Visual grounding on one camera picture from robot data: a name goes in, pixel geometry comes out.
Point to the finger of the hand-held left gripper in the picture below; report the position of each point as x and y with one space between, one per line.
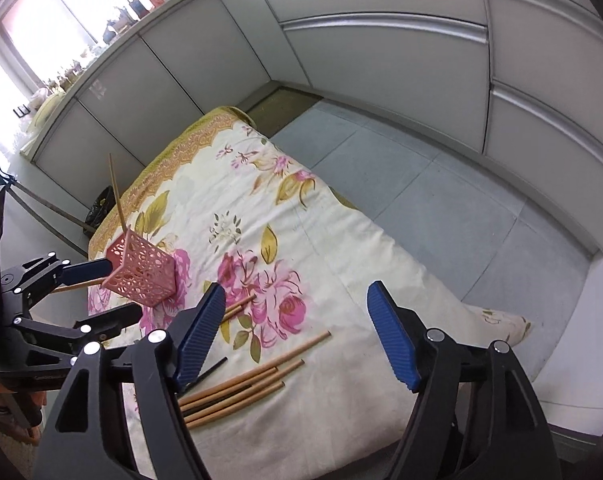
111 319
84 271

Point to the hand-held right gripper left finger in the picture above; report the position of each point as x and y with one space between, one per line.
201 332

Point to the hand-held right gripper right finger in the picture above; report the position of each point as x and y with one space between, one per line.
391 340

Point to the black chopstick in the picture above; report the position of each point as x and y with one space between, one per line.
214 367

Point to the pink perforated plastic basket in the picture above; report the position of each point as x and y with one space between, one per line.
141 270

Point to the bundle of wooden chopsticks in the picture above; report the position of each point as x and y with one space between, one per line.
261 372

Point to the person's left forearm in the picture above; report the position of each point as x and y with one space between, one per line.
11 405

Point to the black trash bag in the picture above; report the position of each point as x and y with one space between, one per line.
97 210

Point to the chopsticks in pink holder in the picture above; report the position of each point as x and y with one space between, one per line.
46 217

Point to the floral cream blanket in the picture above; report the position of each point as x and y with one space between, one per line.
331 260

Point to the blue clip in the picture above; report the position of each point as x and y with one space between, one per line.
4 176

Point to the yellow cloth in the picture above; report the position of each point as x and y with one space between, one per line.
45 107

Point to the olive floor mat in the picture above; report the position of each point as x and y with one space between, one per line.
281 110

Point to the row of small countertop ornaments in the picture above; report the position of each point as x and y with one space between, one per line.
116 22

